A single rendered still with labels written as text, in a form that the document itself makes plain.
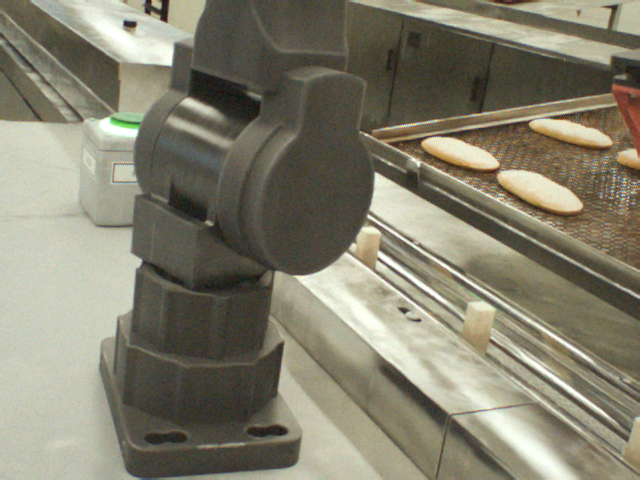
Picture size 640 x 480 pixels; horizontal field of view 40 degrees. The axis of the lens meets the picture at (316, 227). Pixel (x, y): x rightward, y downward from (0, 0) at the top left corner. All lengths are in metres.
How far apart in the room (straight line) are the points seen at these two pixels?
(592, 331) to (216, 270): 0.35
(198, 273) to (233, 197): 0.04
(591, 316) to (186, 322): 0.39
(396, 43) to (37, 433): 4.13
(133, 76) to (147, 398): 0.59
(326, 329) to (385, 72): 4.07
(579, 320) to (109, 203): 0.39
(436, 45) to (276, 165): 3.84
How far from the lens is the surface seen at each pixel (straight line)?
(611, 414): 0.51
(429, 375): 0.47
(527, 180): 0.75
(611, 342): 0.69
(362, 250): 0.66
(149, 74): 0.99
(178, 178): 0.44
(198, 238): 0.42
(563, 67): 3.54
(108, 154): 0.74
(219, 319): 0.43
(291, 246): 0.42
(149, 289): 0.44
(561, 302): 0.74
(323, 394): 0.52
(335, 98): 0.41
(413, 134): 0.89
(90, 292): 0.63
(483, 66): 3.92
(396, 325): 0.52
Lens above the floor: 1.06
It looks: 17 degrees down
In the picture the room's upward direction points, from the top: 8 degrees clockwise
